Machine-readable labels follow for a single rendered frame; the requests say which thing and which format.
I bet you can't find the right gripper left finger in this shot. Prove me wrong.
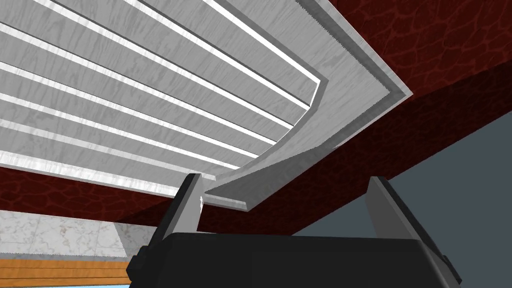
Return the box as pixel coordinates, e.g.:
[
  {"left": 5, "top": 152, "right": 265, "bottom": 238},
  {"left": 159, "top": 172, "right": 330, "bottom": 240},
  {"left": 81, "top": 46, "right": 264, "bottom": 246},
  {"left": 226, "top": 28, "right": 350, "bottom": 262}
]
[{"left": 153, "top": 173, "right": 205, "bottom": 243}]

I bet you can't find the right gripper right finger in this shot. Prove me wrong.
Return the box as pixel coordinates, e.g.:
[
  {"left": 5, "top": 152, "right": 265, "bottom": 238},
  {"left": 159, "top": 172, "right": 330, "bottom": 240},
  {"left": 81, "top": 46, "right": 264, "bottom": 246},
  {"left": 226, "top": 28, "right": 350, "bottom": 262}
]
[{"left": 364, "top": 176, "right": 450, "bottom": 262}]

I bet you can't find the grey louvered door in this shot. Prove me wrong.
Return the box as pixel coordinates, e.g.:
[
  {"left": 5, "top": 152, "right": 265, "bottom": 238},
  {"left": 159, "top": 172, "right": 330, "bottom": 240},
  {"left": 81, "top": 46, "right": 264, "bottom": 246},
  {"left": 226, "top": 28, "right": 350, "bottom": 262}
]
[{"left": 0, "top": 0, "right": 414, "bottom": 213}]

